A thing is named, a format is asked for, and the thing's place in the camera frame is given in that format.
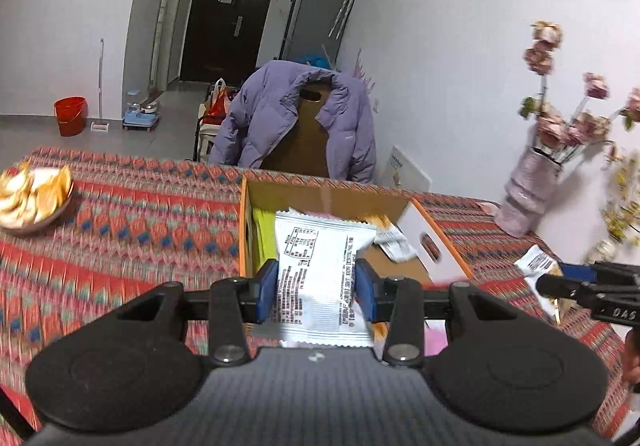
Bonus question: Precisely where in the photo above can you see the red plastic bucket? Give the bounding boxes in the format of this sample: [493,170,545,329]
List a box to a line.
[53,96,89,138]

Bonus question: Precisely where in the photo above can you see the packets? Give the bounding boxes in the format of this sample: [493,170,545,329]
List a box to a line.
[372,216,417,263]

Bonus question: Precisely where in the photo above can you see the grey refrigerator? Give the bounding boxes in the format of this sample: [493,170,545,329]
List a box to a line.
[278,0,359,72]

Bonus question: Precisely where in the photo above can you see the white mop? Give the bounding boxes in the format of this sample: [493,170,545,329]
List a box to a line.
[89,38,110,133]

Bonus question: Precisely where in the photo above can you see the white floral vase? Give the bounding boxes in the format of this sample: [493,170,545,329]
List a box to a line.
[584,238,619,267]

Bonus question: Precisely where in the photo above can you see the person's right hand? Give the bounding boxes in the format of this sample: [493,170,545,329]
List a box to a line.
[622,327,640,394]

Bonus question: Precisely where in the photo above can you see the red cardboard box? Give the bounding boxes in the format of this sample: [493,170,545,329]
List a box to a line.
[238,176,474,293]

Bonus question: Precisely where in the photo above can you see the dark entrance door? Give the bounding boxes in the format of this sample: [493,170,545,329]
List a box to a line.
[179,0,281,84]

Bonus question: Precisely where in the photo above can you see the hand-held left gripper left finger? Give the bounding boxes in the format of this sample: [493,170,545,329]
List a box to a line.
[115,259,279,366]

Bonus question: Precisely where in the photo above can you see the green snack packet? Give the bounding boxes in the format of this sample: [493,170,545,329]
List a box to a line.
[252,207,279,277]

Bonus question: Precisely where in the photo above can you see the red shopping bag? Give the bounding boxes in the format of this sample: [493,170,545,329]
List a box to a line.
[202,78,236,119]

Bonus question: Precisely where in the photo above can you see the blue pet feeder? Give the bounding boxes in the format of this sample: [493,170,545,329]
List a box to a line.
[122,100,161,132]

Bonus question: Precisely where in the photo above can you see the white orange snack packet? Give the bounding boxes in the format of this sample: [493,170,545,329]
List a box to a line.
[514,245,569,325]

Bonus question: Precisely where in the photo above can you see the wooden plate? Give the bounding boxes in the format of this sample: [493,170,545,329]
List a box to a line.
[0,180,76,233]

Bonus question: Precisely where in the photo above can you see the pink snack packet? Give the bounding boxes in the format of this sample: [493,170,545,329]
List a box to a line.
[424,320,449,357]

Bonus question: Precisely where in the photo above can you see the yellow flower branches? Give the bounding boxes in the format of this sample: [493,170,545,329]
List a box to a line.
[599,150,640,247]

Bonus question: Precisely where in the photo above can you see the pink ribbed vase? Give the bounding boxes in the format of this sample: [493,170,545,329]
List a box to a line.
[495,143,569,237]

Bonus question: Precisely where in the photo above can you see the pale dried grass bunch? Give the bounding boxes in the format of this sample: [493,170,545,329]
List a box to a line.
[352,48,377,97]

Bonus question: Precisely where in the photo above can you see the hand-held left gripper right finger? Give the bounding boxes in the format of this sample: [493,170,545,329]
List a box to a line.
[355,258,521,368]

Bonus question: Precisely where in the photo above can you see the small white cart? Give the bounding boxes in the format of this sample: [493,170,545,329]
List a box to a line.
[192,100,226,163]

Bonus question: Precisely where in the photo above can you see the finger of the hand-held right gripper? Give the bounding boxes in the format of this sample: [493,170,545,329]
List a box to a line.
[535,274,600,301]
[558,263,599,278]

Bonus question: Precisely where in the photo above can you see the tall brown cardboard box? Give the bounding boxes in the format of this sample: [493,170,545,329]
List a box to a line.
[260,82,334,177]

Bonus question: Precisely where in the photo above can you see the folded pale umbrella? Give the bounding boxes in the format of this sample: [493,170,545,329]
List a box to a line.
[327,0,361,39]

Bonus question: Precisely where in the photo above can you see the dried pink rose bouquet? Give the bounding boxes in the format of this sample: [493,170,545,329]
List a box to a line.
[519,20,640,163]

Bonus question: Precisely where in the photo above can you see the white leaning board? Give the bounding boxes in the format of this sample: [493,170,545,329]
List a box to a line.
[387,145,432,193]

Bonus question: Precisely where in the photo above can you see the white interior door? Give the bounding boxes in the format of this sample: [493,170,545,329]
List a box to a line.
[149,0,194,92]

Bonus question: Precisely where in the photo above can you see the purple puffer jacket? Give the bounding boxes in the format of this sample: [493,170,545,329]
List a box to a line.
[208,60,377,185]

